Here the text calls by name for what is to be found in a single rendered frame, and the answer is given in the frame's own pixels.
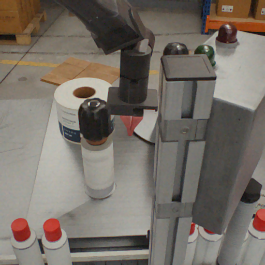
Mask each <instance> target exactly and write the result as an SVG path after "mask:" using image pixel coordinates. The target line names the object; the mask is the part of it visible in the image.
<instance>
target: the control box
mask: <svg viewBox="0 0 265 265"><path fill-rule="evenodd" d="M217 35H218V32H216V33H215V34H213V35H212V36H211V37H210V38H209V39H207V41H206V42H205V43H204V44H202V45H210V46H212V47H213V48H214V50H215V53H216V54H215V61H216V66H215V70H214V71H215V73H216V76H217V78H216V85H215V91H214V97H213V103H212V110H211V116H210V118H209V119H207V125H206V129H205V135H204V136H205V139H206V142H205V148H204V154H203V161H202V167H201V173H200V176H199V182H198V188H197V195H196V201H195V202H194V203H193V207H192V223H194V224H196V225H198V226H200V227H203V228H205V229H207V230H209V231H211V232H213V233H215V234H217V235H222V234H223V233H224V232H225V230H226V228H227V226H228V223H229V221H230V219H231V217H232V216H233V213H234V211H235V209H236V207H237V205H238V203H239V201H240V199H241V198H242V195H243V193H244V191H245V189H246V187H247V185H248V183H249V181H250V180H251V178H252V175H253V173H254V171H255V169H256V166H257V164H258V162H259V161H260V159H261V156H262V153H263V149H264V146H265V37H264V36H259V35H256V34H252V33H247V32H242V31H238V33H237V39H238V42H237V45H236V46H235V47H229V48H227V47H221V46H218V45H217V44H216V43H215V38H216V36H217Z"/></svg>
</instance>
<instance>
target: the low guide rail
mask: <svg viewBox="0 0 265 265"><path fill-rule="evenodd" d="M70 254H71V259H72V262H79V261H104V260H130V259H142V258H149V250H142V251H117V252H91V253H70ZM42 257H43V261H44V262H47V260H46V256H45V254H42ZM15 263H18V261H17V259H16V256H15V255H0V264H15Z"/></svg>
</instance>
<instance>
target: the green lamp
mask: <svg viewBox="0 0 265 265"><path fill-rule="evenodd" d="M194 54H206V55H207V57H208V59H209V62H210V64H211V65H212V67H213V69H214V70H215V66H216V61H215V54H216V53H215V50H214V48H213V47H212V46H210V45H199V46H198V47H197V48H196V49H195V51H194Z"/></svg>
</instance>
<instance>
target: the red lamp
mask: <svg viewBox="0 0 265 265"><path fill-rule="evenodd" d="M237 33H238V30H237V28H236V26H235V25H234V24H230V23H225V24H222V25H221V26H220V28H219V29H218V35H217V36H216V38H215V43H216V44H217V45H218V46H221V47H227V48H229V47H235V46H236V45H237V42H238V39H237Z"/></svg>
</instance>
